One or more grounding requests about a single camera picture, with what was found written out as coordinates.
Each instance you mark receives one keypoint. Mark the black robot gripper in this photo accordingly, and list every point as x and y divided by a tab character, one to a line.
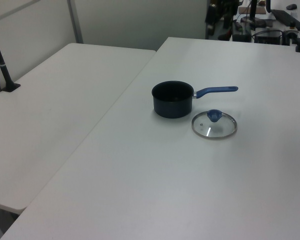
221	5

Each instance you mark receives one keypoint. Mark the glass lid with blue knob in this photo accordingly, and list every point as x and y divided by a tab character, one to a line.
213	115

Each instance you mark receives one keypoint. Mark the dark blue saucepan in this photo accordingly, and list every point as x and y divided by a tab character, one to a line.
172	110

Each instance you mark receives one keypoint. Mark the dark box with green mark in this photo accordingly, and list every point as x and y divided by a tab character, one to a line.
242	35

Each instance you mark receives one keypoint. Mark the black monitor stand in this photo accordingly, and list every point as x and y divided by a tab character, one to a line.
253	12

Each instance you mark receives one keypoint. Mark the brown wooden board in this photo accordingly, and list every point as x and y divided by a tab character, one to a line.
260	10

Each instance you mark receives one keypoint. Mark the black electronics box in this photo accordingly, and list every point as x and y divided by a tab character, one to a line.
268	37

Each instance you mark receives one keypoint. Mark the black keyboard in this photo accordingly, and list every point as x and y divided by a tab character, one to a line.
287	17

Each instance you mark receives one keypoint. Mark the dark computer mouse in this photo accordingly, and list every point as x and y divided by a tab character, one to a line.
291	6

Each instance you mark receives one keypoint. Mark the black camera stand with base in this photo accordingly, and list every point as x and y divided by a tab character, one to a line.
2	67

